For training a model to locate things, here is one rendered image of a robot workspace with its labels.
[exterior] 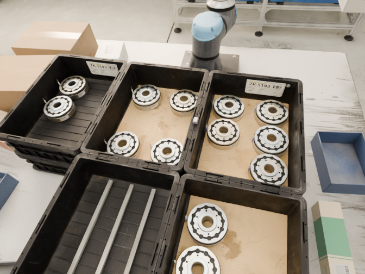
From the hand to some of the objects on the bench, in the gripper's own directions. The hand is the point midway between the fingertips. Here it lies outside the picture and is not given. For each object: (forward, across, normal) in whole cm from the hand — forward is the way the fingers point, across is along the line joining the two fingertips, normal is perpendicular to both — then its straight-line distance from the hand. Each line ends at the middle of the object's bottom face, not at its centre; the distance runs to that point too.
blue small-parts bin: (+41, -120, -75) cm, 148 cm away
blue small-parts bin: (+41, +2, -45) cm, 61 cm away
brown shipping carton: (+42, -123, -2) cm, 130 cm away
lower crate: (+41, -91, -44) cm, 110 cm away
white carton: (+42, -96, -5) cm, 105 cm away
